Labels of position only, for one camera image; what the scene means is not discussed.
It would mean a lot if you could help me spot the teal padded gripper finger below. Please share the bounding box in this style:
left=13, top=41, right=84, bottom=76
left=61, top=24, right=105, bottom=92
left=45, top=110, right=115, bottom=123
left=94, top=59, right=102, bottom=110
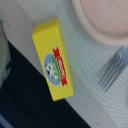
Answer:
left=0, top=19, right=10, bottom=87

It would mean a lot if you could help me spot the yellow butter box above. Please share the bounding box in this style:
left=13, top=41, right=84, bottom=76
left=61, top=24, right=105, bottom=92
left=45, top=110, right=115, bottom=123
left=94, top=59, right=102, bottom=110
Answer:
left=32, top=18, right=73, bottom=101

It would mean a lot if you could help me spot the round wooden plate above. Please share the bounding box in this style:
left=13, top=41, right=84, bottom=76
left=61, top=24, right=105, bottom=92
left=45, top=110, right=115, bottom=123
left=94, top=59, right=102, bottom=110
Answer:
left=71, top=0, right=128, bottom=46

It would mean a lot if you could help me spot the toy fork wooden handle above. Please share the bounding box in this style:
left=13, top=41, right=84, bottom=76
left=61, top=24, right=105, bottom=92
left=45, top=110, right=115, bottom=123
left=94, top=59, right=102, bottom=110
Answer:
left=99, top=45, right=128, bottom=92

